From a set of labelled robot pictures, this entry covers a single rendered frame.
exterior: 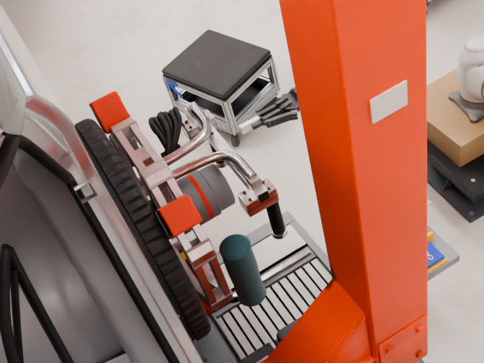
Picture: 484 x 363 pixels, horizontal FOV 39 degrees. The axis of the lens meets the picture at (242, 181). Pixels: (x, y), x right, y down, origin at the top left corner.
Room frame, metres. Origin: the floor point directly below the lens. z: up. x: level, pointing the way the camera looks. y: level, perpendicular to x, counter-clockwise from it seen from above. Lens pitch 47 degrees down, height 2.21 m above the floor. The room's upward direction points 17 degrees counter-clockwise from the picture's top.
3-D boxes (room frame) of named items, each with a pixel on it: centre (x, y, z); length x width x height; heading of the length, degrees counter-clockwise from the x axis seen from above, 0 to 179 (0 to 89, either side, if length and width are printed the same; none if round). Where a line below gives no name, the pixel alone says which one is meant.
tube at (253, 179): (1.18, 0.07, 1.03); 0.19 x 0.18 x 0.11; 107
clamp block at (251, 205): (1.14, -0.03, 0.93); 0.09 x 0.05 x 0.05; 107
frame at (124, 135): (1.24, 0.22, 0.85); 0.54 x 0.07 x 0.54; 17
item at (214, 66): (2.53, -0.04, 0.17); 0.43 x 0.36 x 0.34; 38
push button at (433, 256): (1.11, -0.47, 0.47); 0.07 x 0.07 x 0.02; 17
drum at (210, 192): (1.26, 0.15, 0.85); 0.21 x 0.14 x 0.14; 107
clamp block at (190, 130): (1.46, 0.07, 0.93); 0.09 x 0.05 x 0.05; 107
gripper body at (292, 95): (1.55, -0.22, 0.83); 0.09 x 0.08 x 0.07; 107
